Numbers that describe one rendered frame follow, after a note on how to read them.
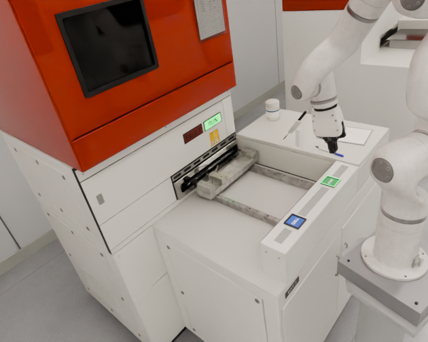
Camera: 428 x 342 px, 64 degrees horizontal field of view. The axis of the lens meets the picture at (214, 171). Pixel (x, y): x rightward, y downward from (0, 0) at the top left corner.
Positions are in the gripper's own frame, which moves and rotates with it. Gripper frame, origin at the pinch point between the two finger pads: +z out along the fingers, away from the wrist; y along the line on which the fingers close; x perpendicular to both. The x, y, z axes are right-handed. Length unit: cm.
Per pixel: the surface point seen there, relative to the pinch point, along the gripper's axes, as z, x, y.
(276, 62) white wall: 28, 281, -217
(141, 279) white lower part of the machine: 38, -59, -68
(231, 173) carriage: 13, -5, -50
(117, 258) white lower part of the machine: 20, -65, -64
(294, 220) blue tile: 14.7, -26.0, -3.7
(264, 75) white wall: 35, 252, -219
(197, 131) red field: -11, -10, -57
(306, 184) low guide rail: 23.4, 8.0, -19.9
